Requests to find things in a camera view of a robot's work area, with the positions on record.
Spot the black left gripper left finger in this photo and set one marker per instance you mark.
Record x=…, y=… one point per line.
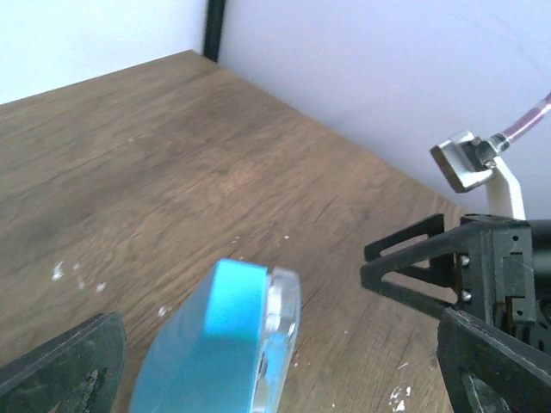
x=78, y=371

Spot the clear plastic metronome cover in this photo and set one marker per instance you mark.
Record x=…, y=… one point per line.
x=280, y=330

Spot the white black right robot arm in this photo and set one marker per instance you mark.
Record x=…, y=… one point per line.
x=433, y=290

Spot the black right frame post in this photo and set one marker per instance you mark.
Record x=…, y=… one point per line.
x=213, y=29

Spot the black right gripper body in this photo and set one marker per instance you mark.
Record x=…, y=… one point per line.
x=498, y=273

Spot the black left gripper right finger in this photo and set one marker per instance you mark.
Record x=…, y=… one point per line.
x=487, y=370

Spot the blue metronome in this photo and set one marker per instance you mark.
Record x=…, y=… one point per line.
x=205, y=357

